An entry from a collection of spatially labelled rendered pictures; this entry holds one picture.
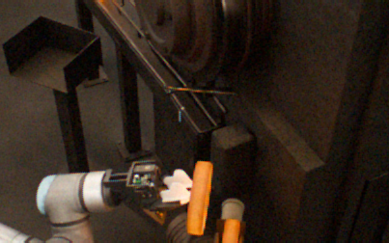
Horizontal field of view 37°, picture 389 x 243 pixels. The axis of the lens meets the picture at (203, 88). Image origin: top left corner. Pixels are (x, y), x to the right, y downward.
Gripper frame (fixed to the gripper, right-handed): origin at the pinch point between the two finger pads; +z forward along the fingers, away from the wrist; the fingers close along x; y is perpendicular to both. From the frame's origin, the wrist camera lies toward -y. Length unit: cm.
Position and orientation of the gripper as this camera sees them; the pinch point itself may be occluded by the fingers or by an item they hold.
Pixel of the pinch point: (199, 191)
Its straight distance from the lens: 128.6
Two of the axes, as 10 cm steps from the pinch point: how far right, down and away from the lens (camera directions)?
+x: 1.4, -6.5, 7.5
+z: 9.6, -1.1, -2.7
